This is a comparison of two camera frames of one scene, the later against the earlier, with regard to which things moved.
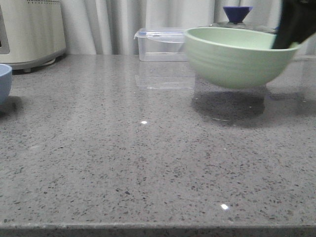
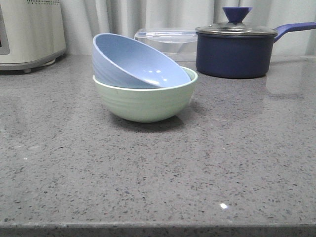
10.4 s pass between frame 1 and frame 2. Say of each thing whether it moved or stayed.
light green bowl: moved
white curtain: stayed
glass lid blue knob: stayed
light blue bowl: moved
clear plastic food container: stayed
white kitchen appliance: stayed
